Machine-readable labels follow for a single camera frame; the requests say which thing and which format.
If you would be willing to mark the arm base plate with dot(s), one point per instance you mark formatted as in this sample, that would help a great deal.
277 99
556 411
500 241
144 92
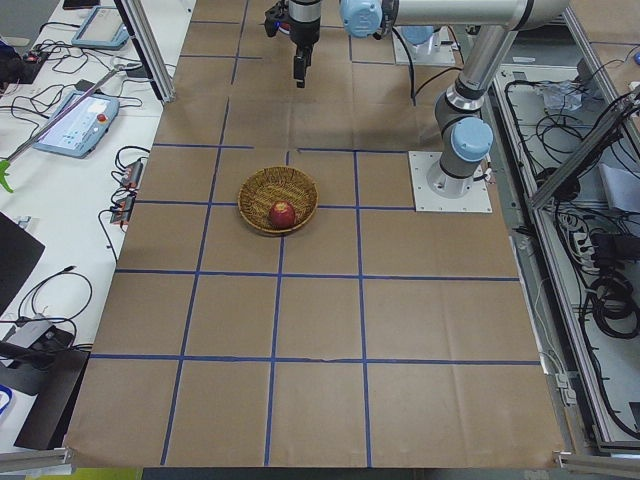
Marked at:
424 45
435 192

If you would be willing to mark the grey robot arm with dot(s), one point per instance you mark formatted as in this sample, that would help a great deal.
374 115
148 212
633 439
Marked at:
467 139

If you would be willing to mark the dark red apple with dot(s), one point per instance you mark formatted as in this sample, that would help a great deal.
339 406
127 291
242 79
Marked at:
282 215

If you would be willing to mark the round wicker basket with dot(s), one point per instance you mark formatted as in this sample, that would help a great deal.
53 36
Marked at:
277 183

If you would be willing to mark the teach pendant tablet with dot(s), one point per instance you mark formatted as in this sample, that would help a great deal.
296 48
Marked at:
103 28
79 132

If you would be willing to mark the black laptop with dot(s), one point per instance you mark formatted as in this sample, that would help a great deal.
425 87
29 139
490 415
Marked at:
20 253

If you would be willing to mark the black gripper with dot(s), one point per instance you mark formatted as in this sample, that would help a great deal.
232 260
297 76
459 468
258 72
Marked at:
304 31

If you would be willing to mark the aluminium frame post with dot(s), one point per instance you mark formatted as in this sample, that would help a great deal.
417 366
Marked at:
139 29

